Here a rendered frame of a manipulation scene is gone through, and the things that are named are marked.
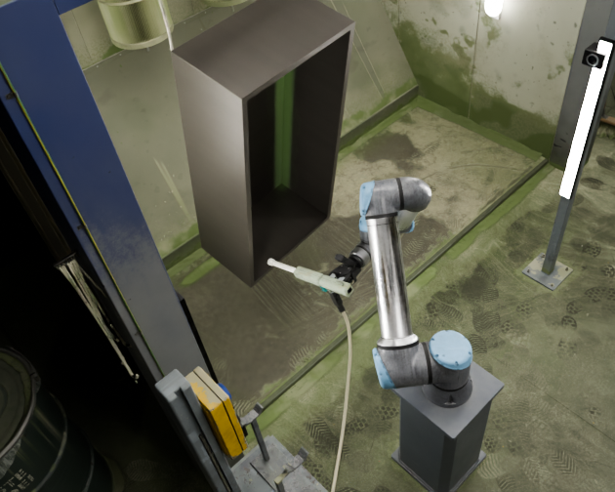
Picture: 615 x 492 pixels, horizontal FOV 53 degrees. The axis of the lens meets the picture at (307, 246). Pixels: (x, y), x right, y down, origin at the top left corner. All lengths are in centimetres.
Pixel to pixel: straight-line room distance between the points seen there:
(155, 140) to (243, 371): 143
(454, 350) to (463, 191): 197
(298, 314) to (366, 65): 193
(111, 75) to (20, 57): 233
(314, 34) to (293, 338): 164
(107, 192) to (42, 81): 33
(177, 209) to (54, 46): 241
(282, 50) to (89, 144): 98
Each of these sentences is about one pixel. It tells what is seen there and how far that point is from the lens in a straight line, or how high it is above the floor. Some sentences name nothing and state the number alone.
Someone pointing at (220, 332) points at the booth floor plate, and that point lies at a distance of 342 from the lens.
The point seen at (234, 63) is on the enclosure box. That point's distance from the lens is 223.
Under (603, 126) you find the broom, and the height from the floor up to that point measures 5.
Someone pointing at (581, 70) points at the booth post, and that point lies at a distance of 394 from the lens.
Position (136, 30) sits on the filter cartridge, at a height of 135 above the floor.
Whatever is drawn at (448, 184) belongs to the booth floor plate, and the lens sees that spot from 409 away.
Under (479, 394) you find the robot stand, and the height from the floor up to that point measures 64.
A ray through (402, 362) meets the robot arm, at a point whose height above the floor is 90.
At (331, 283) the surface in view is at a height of 74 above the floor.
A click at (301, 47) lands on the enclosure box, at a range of 231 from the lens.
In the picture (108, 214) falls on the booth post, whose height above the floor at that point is 173.
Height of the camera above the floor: 276
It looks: 47 degrees down
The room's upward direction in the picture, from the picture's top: 9 degrees counter-clockwise
